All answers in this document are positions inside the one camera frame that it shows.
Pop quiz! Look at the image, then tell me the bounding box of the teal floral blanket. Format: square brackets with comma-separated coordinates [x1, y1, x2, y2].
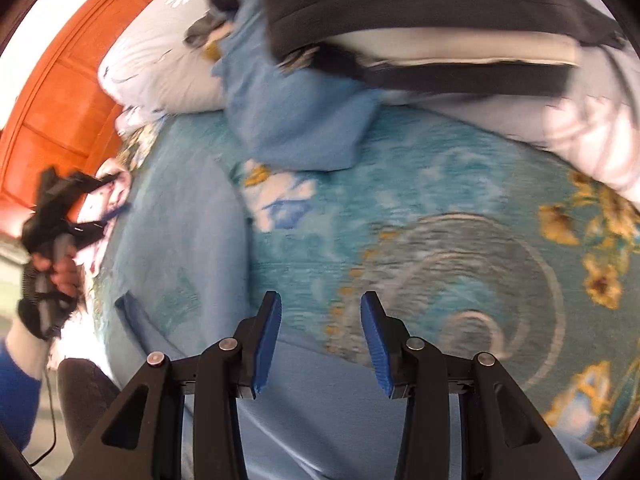
[92, 104, 640, 463]

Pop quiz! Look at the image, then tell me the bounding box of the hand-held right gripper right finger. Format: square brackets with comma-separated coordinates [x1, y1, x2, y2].
[360, 290, 582, 480]

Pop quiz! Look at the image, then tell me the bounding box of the person's left forearm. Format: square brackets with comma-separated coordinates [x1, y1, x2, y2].
[0, 316, 52, 453]

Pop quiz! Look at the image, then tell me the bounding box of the dark grey cloth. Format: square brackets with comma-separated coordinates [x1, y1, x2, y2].
[56, 358, 125, 458]

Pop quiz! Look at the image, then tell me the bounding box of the orange wooden headboard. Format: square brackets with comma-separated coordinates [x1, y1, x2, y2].
[0, 0, 213, 243]

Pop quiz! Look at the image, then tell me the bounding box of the white quilt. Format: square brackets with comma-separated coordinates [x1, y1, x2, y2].
[405, 0, 640, 203]

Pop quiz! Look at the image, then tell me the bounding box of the black and white garment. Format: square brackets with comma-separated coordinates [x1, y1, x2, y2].
[261, 0, 627, 100]

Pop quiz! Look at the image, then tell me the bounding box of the white floral pillow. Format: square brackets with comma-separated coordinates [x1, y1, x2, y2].
[96, 0, 241, 115]

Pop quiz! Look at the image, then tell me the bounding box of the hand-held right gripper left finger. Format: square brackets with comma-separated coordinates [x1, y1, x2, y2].
[62, 291, 282, 480]

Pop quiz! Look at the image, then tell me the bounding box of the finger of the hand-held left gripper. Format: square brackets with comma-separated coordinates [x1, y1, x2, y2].
[72, 171, 132, 201]
[67, 202, 132, 251]

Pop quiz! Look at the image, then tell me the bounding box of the white pink cloth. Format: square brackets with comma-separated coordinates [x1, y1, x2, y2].
[77, 157, 135, 273]

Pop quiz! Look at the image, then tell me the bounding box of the light blue garment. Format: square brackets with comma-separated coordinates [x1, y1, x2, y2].
[95, 122, 601, 480]

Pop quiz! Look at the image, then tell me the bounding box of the person's left hand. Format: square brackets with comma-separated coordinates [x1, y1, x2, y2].
[17, 252, 82, 342]

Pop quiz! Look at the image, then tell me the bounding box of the black cable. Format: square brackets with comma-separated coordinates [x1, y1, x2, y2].
[27, 355, 58, 467]

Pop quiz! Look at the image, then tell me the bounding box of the blue folded cloth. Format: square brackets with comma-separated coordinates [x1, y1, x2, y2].
[211, 0, 383, 172]

